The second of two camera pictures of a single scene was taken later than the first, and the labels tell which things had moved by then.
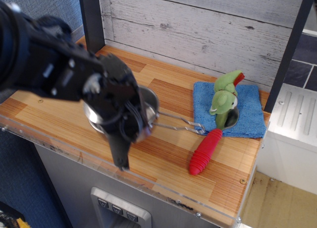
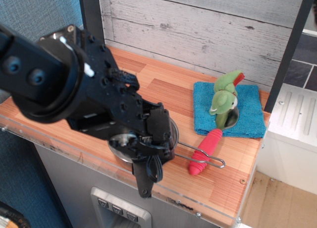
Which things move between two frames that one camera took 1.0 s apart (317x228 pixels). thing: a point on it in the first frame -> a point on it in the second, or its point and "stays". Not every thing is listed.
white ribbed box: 289,154 stays
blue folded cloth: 250,123 stays
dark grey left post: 92,20 stays
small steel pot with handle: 151,99 -> 121,146
